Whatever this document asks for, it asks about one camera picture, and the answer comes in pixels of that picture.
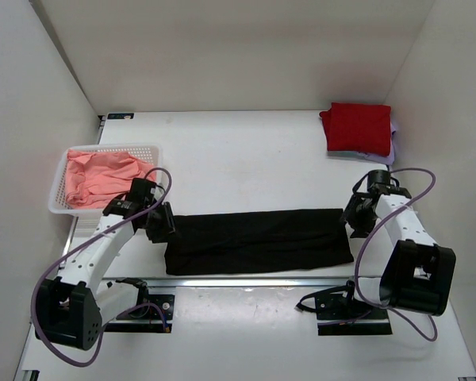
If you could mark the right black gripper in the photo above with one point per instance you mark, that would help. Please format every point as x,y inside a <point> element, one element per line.
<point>360,229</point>

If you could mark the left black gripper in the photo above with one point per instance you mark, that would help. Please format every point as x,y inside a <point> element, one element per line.
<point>160,233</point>

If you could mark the black t shirt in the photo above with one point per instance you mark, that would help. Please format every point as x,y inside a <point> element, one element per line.
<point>257,242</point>

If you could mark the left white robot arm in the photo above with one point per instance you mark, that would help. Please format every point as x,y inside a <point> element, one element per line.
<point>73,308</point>

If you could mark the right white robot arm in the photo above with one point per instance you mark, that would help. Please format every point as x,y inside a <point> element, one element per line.
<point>418,274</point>

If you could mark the lavender folded t shirt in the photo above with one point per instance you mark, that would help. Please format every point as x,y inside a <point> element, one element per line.
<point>353,155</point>

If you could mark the white plastic basket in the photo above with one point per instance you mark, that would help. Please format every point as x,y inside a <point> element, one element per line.
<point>149,153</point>

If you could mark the pink t shirt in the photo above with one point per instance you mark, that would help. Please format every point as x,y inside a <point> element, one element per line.
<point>92,179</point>

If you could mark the red folded t shirt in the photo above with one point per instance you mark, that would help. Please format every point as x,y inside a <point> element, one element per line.
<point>351,127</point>

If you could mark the small dark label sticker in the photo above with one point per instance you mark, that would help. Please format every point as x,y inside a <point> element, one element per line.
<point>120,116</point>

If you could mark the white front board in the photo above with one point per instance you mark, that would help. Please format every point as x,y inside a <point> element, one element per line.
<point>256,334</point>

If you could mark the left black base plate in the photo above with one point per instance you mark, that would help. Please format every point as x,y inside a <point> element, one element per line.
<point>148,319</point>

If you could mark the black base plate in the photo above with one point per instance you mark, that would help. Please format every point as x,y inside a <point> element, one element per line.
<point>148,319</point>
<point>338,313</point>

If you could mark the aluminium rail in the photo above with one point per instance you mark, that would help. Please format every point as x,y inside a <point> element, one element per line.
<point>244,282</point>

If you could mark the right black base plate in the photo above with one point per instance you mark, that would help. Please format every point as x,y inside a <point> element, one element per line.
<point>338,313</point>

